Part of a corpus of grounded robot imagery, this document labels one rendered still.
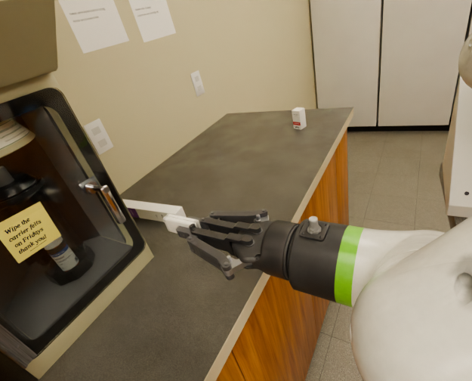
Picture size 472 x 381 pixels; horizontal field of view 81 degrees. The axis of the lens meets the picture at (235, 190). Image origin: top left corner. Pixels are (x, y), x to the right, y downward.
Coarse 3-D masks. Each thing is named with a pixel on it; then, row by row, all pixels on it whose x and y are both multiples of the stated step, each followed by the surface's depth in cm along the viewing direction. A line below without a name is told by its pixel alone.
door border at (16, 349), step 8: (0, 328) 45; (0, 336) 45; (8, 336) 46; (8, 344) 47; (16, 344) 47; (24, 344) 49; (8, 352) 46; (16, 352) 48; (24, 352) 49; (32, 352) 50; (16, 360) 47; (24, 360) 49
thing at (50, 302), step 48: (48, 96) 48; (0, 144) 43; (48, 144) 48; (0, 192) 43; (48, 192) 49; (96, 192) 57; (0, 240) 44; (96, 240) 58; (144, 240) 69; (0, 288) 45; (48, 288) 51; (96, 288) 59; (48, 336) 52
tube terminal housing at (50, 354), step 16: (32, 80) 47; (48, 80) 49; (0, 96) 43; (16, 96) 45; (144, 256) 71; (128, 272) 67; (112, 288) 64; (96, 304) 61; (80, 320) 58; (64, 336) 56; (48, 352) 53; (32, 368) 51; (48, 368) 54
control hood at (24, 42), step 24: (0, 0) 33; (24, 0) 36; (48, 0) 38; (0, 24) 35; (24, 24) 38; (48, 24) 40; (0, 48) 37; (24, 48) 40; (48, 48) 43; (0, 72) 39; (24, 72) 43; (48, 72) 46
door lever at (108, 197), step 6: (90, 186) 55; (96, 186) 54; (102, 186) 53; (90, 192) 55; (102, 192) 53; (108, 192) 53; (108, 198) 54; (108, 204) 54; (114, 204) 55; (114, 210) 55; (120, 210) 56; (114, 216) 56; (120, 216) 56; (120, 222) 57
